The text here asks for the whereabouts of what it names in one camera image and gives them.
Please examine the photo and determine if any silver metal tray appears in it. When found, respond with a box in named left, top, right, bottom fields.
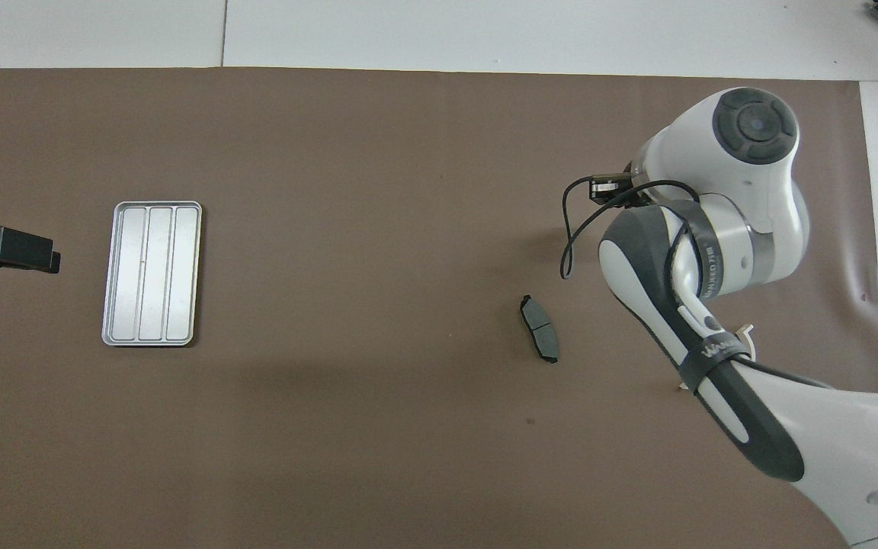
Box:
left=101, top=201, right=203, bottom=348

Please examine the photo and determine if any long dark grey brake pad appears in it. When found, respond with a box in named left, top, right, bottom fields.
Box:
left=519, top=294, right=560, bottom=364

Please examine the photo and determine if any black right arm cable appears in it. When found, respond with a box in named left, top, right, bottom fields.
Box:
left=559, top=175, right=703, bottom=280

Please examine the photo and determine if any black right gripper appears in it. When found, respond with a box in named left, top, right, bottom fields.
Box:
left=590, top=164, right=646, bottom=207

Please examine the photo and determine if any white curved plastic bracket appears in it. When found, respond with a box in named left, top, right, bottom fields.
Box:
left=679, top=324, right=757, bottom=393

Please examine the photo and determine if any brown paper table mat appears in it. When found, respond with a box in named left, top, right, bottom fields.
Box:
left=0, top=67, right=878, bottom=549

